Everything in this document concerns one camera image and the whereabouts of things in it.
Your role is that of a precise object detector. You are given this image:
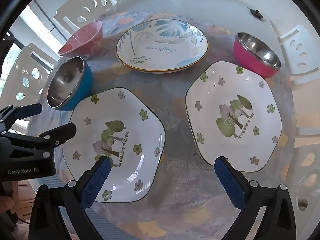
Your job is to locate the red patterned ceramic bowl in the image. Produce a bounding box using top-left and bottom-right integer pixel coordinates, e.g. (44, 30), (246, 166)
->
(58, 21), (103, 60)

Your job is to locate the person's left hand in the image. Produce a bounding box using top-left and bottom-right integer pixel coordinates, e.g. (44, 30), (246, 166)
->
(0, 195), (15, 214)

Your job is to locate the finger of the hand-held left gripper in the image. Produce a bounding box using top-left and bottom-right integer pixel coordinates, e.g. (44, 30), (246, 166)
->
(5, 122), (77, 155)
(0, 103), (43, 131)

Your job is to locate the wooden drawer cabinet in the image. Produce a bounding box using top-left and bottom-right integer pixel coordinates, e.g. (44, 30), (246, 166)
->
(14, 177), (36, 212)

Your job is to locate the small black object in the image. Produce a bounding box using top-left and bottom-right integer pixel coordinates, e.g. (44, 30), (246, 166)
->
(247, 8), (264, 19)

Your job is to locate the pink steel bowl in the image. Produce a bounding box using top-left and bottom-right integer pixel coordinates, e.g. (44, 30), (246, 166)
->
(234, 32), (282, 78)

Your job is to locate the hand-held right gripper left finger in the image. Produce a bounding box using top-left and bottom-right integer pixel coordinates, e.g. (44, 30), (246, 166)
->
(29, 156), (112, 240)

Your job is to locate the leaf pattern table mat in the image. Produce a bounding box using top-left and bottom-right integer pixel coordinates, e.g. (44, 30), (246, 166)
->
(27, 11), (298, 240)

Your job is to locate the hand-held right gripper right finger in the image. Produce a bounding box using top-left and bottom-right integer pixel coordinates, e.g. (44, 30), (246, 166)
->
(214, 156), (297, 240)

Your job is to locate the square forest print plate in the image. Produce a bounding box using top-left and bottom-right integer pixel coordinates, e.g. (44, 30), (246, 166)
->
(62, 87), (166, 203)
(185, 61), (283, 173)

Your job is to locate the blue steel bowl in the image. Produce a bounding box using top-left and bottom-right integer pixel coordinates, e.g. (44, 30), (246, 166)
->
(47, 56), (94, 112)

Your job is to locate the round leaf print plate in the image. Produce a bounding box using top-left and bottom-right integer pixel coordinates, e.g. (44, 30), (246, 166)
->
(116, 19), (209, 71)
(117, 47), (209, 74)

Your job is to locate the white chair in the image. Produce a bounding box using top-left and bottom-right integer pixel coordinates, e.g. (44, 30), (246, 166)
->
(269, 24), (320, 86)
(282, 127), (320, 214)
(54, 0), (118, 28)
(0, 42), (55, 105)

